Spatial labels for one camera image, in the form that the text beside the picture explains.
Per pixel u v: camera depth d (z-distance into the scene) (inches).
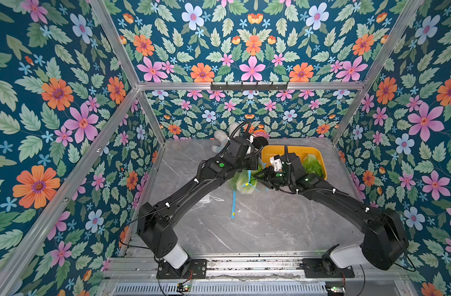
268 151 42.3
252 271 29.1
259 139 43.3
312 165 37.1
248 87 36.7
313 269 28.6
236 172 25.7
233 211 34.8
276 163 29.8
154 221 17.9
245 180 29.8
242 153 22.8
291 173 24.6
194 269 29.0
